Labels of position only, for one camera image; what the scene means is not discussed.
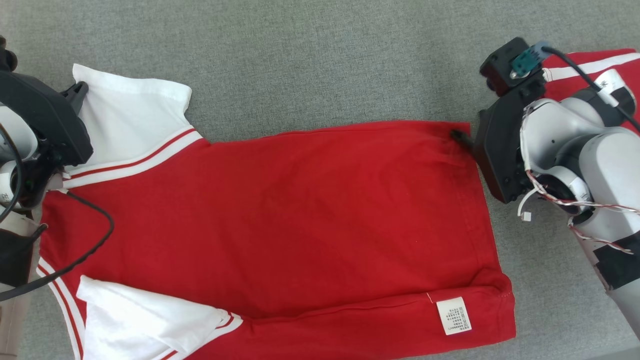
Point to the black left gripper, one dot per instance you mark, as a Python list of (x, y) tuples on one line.
[(45, 120)]

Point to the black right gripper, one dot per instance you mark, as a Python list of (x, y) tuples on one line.
[(500, 150)]

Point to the red shorts white side stripe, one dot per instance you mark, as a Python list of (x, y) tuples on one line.
[(575, 72)]

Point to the red jersey white sleeves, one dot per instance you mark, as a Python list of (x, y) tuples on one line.
[(280, 215)]

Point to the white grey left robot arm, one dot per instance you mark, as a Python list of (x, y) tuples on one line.
[(12, 250)]

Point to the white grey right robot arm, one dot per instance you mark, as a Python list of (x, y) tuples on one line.
[(605, 165)]

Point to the grey fabric sofa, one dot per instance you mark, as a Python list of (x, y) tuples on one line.
[(320, 60)]

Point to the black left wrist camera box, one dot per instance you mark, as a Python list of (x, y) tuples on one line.
[(6, 55)]

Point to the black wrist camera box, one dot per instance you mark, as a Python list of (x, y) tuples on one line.
[(6, 55), (500, 62)]

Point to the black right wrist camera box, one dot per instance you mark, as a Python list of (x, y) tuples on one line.
[(500, 62)]

